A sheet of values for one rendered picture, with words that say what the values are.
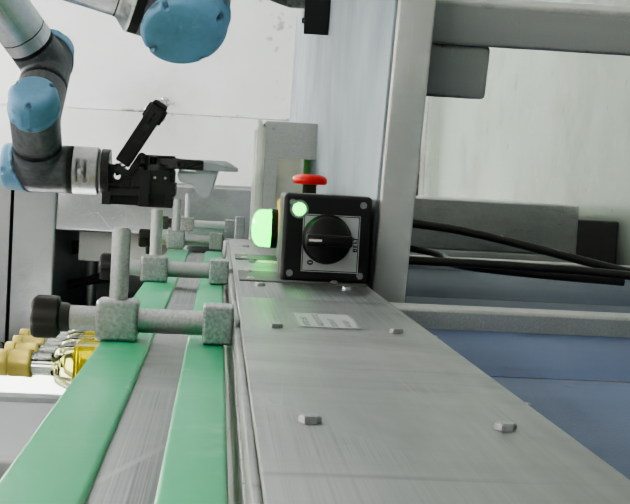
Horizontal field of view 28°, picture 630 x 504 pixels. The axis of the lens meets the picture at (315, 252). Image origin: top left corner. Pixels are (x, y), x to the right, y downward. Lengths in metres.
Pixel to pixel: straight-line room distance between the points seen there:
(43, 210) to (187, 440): 2.24
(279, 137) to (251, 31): 3.61
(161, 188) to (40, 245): 0.82
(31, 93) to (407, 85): 0.90
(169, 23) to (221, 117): 3.77
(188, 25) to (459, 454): 1.32
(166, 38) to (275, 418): 1.28
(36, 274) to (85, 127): 2.79
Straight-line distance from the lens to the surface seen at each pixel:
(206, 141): 5.47
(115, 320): 0.81
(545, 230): 2.81
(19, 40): 1.98
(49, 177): 1.98
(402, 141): 1.13
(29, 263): 2.75
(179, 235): 1.87
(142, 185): 1.96
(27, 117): 1.90
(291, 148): 1.91
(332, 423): 0.48
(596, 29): 1.18
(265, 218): 1.43
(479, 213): 2.78
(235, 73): 5.49
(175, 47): 1.74
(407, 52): 1.11
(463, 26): 1.15
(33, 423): 1.89
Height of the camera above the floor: 0.89
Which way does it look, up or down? 4 degrees down
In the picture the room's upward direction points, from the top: 87 degrees counter-clockwise
